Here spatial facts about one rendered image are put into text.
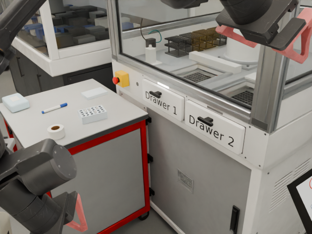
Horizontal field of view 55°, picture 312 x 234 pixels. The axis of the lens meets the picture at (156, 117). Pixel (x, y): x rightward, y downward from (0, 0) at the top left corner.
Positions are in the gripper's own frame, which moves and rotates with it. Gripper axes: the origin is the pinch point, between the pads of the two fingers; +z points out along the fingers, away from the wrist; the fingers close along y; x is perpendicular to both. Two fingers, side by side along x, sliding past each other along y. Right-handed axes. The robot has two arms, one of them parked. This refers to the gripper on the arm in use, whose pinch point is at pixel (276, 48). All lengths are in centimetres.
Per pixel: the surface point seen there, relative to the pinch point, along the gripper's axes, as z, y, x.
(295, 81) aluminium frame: 46, 26, -14
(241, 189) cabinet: 71, 31, 24
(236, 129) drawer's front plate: 49, 34, 8
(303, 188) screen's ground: 34.3, -2.1, 12.6
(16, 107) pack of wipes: 13, 123, 66
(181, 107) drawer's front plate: 48, 63, 14
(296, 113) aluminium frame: 57, 26, -9
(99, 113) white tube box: 36, 93, 40
